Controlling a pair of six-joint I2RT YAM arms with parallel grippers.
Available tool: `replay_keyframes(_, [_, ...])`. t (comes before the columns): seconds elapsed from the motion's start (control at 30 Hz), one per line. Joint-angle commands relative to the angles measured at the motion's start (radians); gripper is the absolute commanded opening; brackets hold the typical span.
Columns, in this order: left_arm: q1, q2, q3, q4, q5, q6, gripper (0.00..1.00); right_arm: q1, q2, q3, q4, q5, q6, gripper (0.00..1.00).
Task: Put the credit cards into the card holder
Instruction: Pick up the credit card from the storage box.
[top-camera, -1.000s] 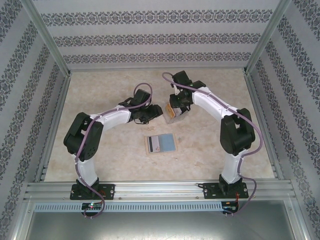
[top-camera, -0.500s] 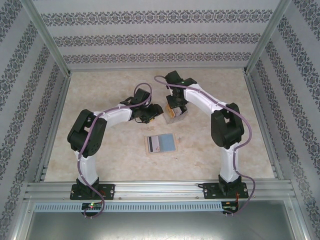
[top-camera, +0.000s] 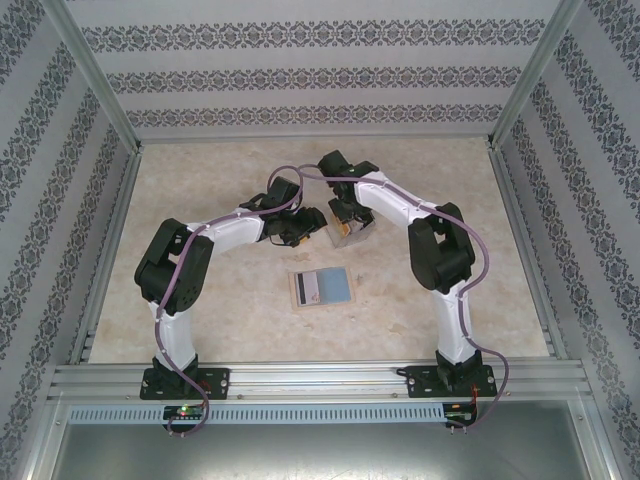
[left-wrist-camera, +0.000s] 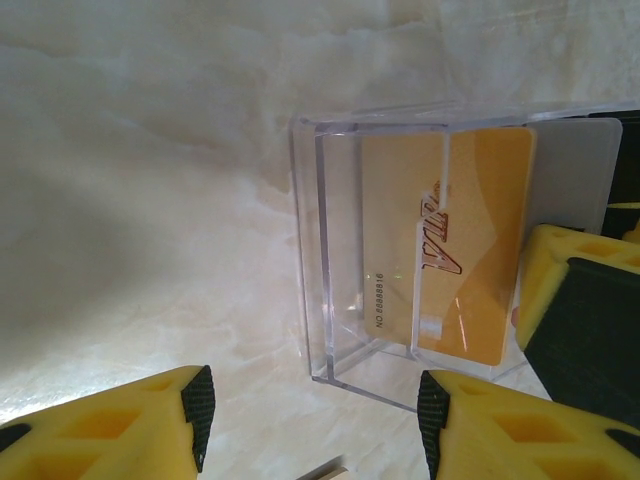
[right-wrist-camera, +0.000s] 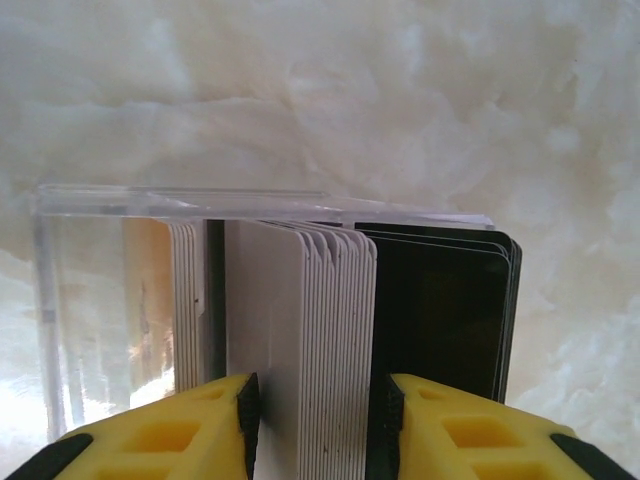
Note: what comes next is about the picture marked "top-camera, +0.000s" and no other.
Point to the aluminium frame post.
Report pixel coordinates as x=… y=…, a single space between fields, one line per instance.
x=531 y=75
x=96 y=75

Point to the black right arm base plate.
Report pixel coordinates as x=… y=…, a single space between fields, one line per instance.
x=420 y=382

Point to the clear acrylic card box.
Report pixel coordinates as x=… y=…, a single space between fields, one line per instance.
x=350 y=242

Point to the white card with black stripe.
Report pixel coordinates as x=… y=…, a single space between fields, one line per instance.
x=312 y=287

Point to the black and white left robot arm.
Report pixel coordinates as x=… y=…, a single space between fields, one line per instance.
x=175 y=330

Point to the grey metal sheet panel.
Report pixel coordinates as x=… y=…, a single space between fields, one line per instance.
x=320 y=455

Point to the aluminium mounting rail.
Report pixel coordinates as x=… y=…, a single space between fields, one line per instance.
x=310 y=380

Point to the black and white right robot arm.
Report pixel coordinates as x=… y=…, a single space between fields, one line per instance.
x=452 y=320

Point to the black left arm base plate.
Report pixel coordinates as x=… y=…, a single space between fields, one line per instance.
x=215 y=382

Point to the aluminium side rail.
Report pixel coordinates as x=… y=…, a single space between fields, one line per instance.
x=509 y=200
x=121 y=210

